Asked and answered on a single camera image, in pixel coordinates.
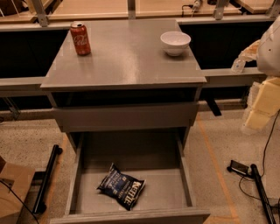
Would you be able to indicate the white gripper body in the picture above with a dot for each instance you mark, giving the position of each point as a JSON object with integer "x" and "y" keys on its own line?
{"x": 269, "y": 52}

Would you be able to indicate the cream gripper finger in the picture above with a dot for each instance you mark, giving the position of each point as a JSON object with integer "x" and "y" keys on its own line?
{"x": 267, "y": 101}
{"x": 253, "y": 122}

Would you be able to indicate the blue Kettle chip bag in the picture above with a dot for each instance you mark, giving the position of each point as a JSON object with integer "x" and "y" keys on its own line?
{"x": 121, "y": 187}

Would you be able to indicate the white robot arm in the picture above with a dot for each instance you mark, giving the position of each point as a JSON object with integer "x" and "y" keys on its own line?
{"x": 268, "y": 56}

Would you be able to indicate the closed grey top drawer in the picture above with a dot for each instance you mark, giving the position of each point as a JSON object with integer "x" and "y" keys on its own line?
{"x": 126, "y": 117}

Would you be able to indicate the open grey middle drawer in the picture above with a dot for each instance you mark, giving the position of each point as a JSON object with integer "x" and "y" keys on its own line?
{"x": 155, "y": 156}

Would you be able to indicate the grey drawer cabinet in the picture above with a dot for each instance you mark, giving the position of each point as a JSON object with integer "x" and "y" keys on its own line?
{"x": 127, "y": 66}

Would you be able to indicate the clear sanitizer pump bottle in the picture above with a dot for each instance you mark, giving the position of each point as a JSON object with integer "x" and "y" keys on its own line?
{"x": 238, "y": 65}

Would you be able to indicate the black stand leg right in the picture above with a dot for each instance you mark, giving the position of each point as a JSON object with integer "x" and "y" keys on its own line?
{"x": 253, "y": 173}

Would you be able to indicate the black stand leg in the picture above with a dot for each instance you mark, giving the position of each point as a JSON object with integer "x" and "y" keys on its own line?
{"x": 253, "y": 173}
{"x": 44, "y": 176}

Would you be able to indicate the white ceramic bowl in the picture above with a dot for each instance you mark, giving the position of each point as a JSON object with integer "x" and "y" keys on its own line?
{"x": 174, "y": 42}

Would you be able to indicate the red Coca-Cola can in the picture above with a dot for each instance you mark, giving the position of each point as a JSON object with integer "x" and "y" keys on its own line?
{"x": 80, "y": 38}

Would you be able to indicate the black stand leg left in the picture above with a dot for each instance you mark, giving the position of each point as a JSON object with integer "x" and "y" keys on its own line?
{"x": 44, "y": 176}

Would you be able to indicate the brown cardboard box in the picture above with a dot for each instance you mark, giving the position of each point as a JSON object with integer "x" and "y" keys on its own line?
{"x": 16, "y": 183}

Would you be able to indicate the grey metal rail shelf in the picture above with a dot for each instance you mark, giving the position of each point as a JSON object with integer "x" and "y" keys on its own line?
{"x": 28, "y": 53}

